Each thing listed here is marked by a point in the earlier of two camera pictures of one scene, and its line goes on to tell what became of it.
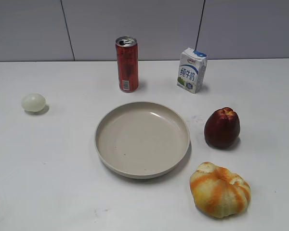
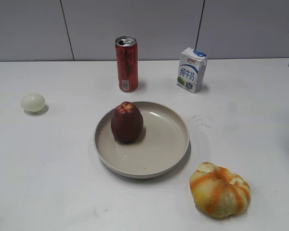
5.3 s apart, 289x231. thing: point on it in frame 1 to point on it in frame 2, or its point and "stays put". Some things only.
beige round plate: [140, 140] stays put
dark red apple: [222, 128] to [126, 122]
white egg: [33, 102] stays put
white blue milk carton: [192, 67] stays put
